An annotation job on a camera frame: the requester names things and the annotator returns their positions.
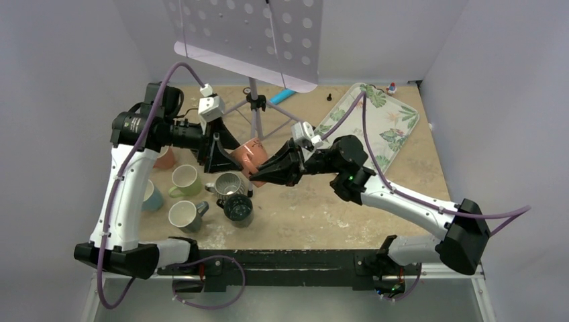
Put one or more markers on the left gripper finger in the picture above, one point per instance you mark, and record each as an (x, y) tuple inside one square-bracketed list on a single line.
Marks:
[(218, 160), (228, 141)]

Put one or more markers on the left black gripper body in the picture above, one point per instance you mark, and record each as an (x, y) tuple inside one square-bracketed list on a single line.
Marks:
[(206, 141)]

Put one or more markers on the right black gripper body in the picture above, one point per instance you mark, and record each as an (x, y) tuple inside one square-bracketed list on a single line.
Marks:
[(298, 163)]

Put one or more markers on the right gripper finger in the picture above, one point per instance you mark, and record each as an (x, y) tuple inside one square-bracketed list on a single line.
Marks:
[(278, 159), (279, 178)]

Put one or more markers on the grey ribbed mug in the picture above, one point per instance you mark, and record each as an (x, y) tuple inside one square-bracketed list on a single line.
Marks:
[(226, 185)]

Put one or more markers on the orange mug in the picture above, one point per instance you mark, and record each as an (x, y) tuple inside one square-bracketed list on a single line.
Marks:
[(250, 156)]

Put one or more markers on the light green mug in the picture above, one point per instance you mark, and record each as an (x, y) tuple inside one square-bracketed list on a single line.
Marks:
[(186, 181)]

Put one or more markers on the salmon pink mug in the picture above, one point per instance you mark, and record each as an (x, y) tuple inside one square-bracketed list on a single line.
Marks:
[(166, 159)]

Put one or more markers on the dark teal mug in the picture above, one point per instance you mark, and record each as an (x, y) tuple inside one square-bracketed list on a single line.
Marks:
[(187, 216)]

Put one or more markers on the light blue faceted mug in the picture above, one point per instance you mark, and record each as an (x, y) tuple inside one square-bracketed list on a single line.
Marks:
[(153, 199)]

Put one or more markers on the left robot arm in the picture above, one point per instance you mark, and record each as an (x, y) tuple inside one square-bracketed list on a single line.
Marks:
[(138, 135)]

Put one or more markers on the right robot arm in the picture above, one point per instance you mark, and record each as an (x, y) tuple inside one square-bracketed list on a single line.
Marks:
[(457, 232)]

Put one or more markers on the light blue cylinder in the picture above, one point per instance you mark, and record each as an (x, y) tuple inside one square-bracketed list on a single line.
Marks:
[(282, 96)]

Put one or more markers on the floral serving tray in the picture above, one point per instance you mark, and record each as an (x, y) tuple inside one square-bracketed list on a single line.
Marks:
[(389, 123)]

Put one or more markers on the perforated music stand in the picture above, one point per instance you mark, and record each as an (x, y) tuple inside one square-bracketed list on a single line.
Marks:
[(276, 42)]

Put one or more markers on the small gnome figurine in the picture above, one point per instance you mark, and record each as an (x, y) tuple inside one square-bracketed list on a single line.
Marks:
[(391, 89)]

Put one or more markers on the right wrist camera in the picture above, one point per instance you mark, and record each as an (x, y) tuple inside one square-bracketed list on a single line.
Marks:
[(303, 135)]

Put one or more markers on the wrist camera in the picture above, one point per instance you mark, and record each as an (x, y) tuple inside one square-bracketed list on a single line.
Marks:
[(211, 106), (303, 135)]

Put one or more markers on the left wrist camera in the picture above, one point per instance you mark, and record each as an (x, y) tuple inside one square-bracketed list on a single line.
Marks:
[(211, 106)]

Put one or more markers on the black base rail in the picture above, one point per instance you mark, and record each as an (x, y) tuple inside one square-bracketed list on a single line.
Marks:
[(356, 269)]

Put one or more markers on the aluminium frame rail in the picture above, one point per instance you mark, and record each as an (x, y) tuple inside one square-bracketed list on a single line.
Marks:
[(92, 302)]

